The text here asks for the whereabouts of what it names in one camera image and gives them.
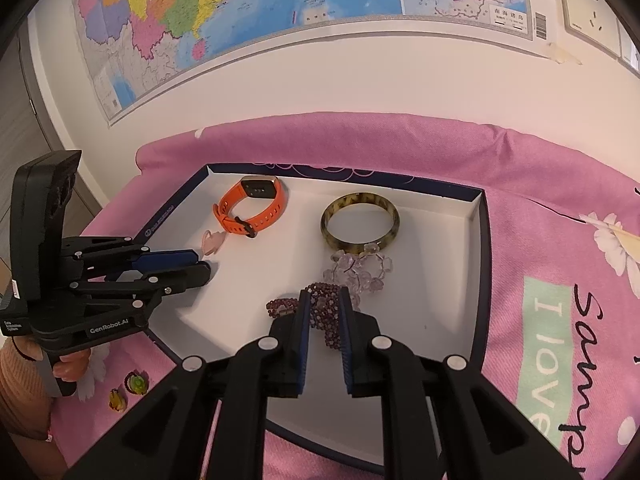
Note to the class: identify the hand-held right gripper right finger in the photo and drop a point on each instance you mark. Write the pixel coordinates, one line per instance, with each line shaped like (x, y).
(346, 345)

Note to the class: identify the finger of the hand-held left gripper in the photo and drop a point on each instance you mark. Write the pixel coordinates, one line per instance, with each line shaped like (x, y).
(185, 276)
(165, 260)

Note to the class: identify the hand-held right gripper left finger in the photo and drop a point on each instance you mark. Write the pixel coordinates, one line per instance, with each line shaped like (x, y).
(303, 340)

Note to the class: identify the orange smartwatch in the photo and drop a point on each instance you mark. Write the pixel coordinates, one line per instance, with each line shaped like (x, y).
(265, 217)

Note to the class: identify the navy box with white inside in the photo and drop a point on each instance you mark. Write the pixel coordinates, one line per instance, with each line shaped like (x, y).
(425, 285)

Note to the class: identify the tortoiseshell bangle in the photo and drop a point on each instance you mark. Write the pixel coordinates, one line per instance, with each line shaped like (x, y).
(327, 232)

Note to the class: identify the person's left hand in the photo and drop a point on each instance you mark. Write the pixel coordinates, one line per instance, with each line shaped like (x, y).
(75, 365)

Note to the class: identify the grey wardrobe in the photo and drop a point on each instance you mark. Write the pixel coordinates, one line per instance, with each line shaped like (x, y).
(30, 125)

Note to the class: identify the pink floral blanket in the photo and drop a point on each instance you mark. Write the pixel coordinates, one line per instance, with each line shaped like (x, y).
(525, 210)

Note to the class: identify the clear tape piece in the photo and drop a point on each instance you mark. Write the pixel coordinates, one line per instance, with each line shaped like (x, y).
(562, 54)

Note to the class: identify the colourful wall map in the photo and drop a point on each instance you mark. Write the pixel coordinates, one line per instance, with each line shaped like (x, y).
(250, 0)

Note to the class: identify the white wall socket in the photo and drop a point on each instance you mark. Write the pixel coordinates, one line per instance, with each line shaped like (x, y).
(631, 50)
(587, 5)

